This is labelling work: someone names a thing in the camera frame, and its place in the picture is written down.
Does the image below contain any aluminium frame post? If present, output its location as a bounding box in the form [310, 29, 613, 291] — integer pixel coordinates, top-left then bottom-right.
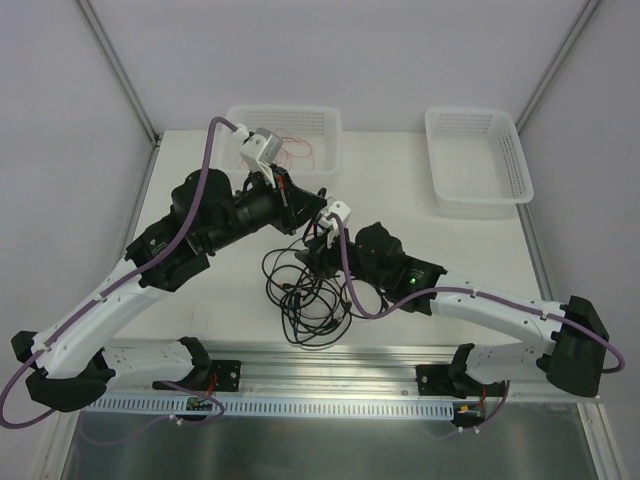
[73, 0, 160, 146]
[515, 0, 604, 134]

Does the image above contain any aluminium mounting rail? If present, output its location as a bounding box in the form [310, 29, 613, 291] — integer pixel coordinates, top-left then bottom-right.
[99, 344, 601, 404]

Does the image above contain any white plastic basket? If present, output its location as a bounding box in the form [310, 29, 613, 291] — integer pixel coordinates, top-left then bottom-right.
[424, 107, 534, 219]
[226, 105, 342, 192]

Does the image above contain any black cable bundle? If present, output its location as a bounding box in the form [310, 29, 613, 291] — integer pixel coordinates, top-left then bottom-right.
[262, 219, 396, 350]

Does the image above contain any left white plastic basket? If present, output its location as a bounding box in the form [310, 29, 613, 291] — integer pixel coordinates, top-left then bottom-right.
[226, 105, 342, 192]

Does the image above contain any right white plastic basket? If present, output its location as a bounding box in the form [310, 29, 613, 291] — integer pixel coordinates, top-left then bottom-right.
[424, 107, 534, 219]

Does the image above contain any right aluminium frame post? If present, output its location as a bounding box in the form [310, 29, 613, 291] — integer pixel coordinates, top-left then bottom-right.
[515, 0, 604, 134]

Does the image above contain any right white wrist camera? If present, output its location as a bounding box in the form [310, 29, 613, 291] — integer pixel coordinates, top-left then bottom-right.
[316, 198, 352, 233]

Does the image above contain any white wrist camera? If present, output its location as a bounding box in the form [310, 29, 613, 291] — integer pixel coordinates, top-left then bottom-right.
[233, 123, 283, 187]
[316, 198, 352, 233]

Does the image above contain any white slotted cable duct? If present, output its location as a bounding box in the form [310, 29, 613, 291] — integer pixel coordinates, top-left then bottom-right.
[85, 394, 454, 422]

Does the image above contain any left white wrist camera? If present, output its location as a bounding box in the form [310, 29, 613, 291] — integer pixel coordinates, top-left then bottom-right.
[233, 123, 283, 187]

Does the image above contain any left aluminium frame post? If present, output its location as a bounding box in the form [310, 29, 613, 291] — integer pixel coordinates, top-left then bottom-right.
[73, 0, 160, 146]

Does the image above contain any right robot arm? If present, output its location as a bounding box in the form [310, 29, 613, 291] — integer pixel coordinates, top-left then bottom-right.
[296, 223, 609, 398]

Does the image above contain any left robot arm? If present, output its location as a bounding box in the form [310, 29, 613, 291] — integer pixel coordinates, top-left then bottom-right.
[11, 167, 327, 412]

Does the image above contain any thin red wire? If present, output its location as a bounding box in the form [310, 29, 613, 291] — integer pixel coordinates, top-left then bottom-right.
[234, 132, 318, 174]

